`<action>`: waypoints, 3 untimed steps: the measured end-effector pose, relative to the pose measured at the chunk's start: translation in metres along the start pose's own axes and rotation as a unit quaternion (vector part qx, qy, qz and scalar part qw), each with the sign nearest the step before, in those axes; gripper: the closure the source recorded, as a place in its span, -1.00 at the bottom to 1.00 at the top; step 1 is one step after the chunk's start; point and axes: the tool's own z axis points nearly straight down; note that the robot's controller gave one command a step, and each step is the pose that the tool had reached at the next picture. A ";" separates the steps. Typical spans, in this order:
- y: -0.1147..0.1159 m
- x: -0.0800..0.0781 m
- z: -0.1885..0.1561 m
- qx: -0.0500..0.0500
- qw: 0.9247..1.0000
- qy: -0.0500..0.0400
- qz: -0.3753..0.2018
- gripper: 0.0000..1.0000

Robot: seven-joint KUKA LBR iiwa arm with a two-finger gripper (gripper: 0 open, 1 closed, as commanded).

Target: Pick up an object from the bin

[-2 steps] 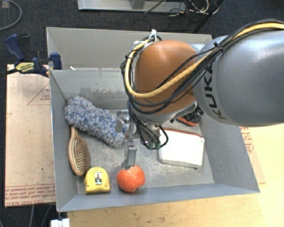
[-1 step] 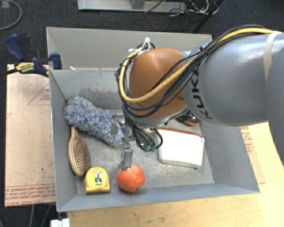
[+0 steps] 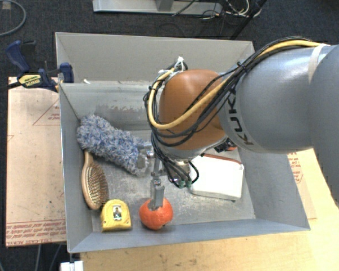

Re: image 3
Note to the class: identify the orange fruit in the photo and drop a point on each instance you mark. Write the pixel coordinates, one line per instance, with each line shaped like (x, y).
(155, 217)

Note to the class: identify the wooden hairbrush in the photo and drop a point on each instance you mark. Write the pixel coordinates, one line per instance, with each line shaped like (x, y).
(93, 183)

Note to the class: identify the blue and white fluffy duster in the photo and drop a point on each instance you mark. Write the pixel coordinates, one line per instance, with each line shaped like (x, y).
(110, 143)

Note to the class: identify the grey metal bin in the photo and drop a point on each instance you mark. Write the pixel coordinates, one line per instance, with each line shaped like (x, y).
(107, 58)

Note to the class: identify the white flat box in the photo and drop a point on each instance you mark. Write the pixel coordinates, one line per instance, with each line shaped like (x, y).
(219, 176)

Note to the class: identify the brown cardboard board, red print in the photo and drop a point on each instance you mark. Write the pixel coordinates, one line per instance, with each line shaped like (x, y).
(34, 162)

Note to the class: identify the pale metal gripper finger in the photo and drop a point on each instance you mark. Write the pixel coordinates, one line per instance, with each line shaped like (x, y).
(157, 195)
(142, 161)

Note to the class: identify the yellow tape measure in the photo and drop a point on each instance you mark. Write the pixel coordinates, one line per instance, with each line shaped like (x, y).
(115, 216)

